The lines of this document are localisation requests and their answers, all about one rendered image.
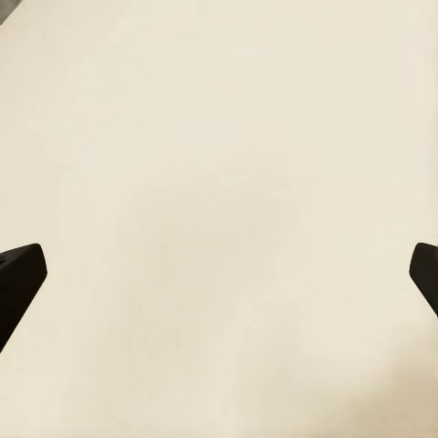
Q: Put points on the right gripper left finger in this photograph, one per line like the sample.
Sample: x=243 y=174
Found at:
x=23 y=271

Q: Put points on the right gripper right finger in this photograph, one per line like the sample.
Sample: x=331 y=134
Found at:
x=424 y=272

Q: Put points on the bed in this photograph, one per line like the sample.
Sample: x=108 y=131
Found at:
x=227 y=194

